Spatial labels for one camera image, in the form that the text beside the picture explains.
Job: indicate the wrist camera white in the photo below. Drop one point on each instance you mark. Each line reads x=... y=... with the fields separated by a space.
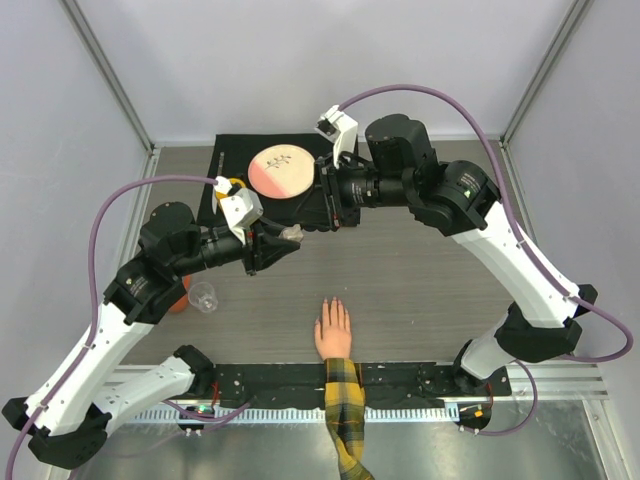
x=341 y=130
x=241 y=211

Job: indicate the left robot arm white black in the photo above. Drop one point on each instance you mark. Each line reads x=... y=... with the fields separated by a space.
x=69 y=419

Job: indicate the clear plastic cup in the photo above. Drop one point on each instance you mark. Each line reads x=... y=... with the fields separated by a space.
x=202 y=296

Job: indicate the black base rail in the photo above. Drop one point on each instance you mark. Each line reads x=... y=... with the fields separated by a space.
x=395 y=385

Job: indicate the pink cream plate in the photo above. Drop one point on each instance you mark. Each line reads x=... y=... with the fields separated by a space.
x=282 y=172

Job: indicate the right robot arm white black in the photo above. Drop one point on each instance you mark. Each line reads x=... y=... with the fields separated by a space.
x=463 y=203

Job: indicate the yellow mug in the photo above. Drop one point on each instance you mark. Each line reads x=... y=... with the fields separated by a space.
x=224 y=188

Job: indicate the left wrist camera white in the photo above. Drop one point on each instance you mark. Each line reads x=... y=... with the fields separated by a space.
x=241 y=211

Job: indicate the silver knife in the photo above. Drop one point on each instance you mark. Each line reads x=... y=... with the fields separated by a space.
x=220 y=164

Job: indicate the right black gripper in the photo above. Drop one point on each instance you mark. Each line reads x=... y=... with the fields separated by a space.
x=339 y=214

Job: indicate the yellow plaid sleeve forearm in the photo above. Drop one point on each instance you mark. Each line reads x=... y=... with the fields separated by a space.
x=345 y=417

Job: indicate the glitter nail polish bottle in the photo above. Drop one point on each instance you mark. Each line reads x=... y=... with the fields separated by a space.
x=292 y=233

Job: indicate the black cloth placemat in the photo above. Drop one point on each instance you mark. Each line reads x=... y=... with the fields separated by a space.
x=307 y=209

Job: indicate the white cable duct strip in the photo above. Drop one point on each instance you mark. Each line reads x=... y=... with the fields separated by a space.
x=164 y=414

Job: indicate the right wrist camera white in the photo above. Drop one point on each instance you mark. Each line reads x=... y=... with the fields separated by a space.
x=341 y=130

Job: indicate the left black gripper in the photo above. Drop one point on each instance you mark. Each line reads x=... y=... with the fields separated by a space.
x=262 y=250

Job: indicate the mannequin hand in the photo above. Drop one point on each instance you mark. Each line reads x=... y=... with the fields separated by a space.
x=332 y=331

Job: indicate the orange mug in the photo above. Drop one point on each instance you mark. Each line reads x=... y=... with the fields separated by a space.
x=181 y=304

